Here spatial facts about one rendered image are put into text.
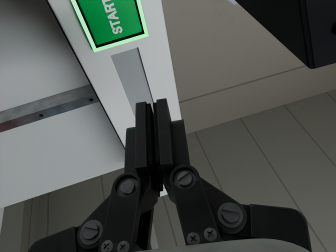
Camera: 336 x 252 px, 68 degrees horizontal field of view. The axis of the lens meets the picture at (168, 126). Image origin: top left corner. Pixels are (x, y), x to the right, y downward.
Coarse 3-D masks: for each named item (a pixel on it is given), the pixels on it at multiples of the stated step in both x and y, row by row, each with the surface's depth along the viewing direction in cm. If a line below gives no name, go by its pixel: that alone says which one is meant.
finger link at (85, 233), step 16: (144, 112) 12; (128, 128) 13; (144, 128) 11; (128, 144) 12; (144, 144) 11; (128, 160) 11; (144, 160) 10; (144, 176) 11; (144, 192) 10; (96, 208) 10; (144, 208) 11; (96, 224) 10; (80, 240) 10; (96, 240) 9
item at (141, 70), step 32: (64, 0) 21; (160, 0) 23; (64, 32) 23; (160, 32) 25; (96, 64) 26; (128, 64) 27; (160, 64) 28; (128, 96) 31; (160, 96) 32; (160, 192) 52
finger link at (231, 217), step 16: (160, 112) 12; (160, 128) 11; (176, 128) 12; (160, 144) 11; (176, 144) 12; (160, 160) 10; (176, 160) 11; (160, 176) 11; (208, 192) 10; (224, 208) 9; (240, 208) 9; (224, 224) 9; (240, 224) 9; (224, 240) 10
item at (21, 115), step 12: (60, 96) 43; (72, 96) 42; (84, 96) 42; (12, 108) 43; (24, 108) 42; (36, 108) 42; (48, 108) 42; (60, 108) 42; (72, 108) 43; (0, 120) 41; (12, 120) 41; (24, 120) 42; (36, 120) 43
